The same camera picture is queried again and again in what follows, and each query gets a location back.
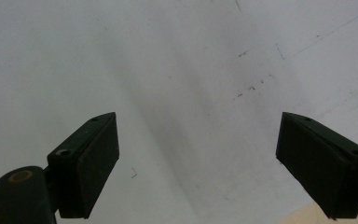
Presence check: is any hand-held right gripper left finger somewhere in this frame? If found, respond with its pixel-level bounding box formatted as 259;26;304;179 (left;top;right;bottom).
47;111;120;219

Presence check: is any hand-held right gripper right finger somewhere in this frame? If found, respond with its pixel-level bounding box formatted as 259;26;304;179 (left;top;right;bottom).
275;111;358;220

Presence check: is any white table mat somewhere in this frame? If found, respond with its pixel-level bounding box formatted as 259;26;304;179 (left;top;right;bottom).
0;0;358;224

